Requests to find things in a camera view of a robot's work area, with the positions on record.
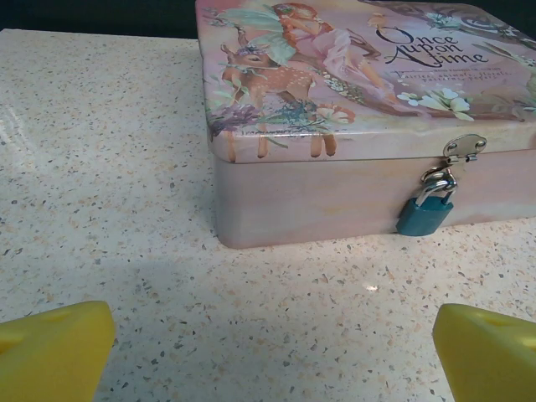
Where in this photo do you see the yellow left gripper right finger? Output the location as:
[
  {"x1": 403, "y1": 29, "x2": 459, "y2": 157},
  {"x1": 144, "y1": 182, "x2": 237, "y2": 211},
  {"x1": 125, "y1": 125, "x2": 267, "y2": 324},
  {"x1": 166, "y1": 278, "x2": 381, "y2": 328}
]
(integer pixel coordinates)
[{"x1": 432, "y1": 303, "x2": 536, "y2": 402}]

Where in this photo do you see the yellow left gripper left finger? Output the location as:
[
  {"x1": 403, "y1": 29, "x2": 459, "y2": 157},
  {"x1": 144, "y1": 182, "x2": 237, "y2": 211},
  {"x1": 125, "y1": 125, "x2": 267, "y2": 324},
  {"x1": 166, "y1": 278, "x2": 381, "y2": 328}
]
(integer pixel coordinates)
[{"x1": 0, "y1": 300, "x2": 117, "y2": 402}]

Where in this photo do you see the teal padlock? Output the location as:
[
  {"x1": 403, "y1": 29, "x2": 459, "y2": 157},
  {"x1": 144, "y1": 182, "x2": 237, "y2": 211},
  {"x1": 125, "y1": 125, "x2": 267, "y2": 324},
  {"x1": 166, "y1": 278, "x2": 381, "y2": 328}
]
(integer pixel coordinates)
[{"x1": 395, "y1": 167, "x2": 458, "y2": 237}]

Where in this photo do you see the silver hasp latch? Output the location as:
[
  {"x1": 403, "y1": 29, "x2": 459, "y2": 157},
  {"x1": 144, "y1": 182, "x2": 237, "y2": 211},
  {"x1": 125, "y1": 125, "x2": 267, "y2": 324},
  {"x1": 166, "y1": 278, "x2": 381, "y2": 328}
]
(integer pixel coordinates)
[{"x1": 442, "y1": 133, "x2": 489, "y2": 167}]

